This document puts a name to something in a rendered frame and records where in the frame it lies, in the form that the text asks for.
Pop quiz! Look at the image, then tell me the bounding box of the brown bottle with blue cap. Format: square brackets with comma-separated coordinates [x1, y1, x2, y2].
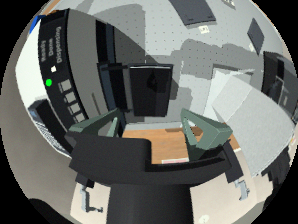
[30, 10, 61, 33]

